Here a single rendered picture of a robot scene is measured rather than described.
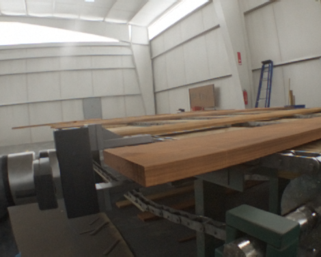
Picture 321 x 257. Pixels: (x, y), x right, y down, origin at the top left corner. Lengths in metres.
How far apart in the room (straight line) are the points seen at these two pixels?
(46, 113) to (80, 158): 13.02
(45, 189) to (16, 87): 13.33
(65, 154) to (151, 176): 0.12
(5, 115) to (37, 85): 2.34
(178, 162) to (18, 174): 0.21
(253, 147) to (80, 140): 0.27
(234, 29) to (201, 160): 8.22
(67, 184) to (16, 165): 0.08
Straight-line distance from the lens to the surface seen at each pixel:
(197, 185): 0.82
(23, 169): 0.34
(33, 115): 13.38
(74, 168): 0.35
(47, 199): 0.29
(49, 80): 13.56
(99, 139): 0.36
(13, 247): 0.40
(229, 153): 0.37
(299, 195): 0.46
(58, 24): 14.27
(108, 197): 0.38
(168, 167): 0.31
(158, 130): 1.03
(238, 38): 8.48
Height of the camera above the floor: 0.94
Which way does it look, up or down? 4 degrees down
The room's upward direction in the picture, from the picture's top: 5 degrees counter-clockwise
